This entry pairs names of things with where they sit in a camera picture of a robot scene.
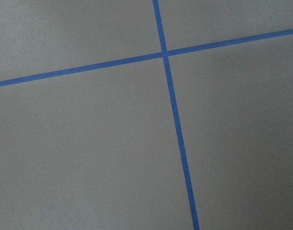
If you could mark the crossing blue tape line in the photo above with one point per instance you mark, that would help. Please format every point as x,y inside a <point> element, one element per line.
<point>176,117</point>

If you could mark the long blue tape line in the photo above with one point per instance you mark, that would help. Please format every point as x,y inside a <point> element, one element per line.
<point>135,59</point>

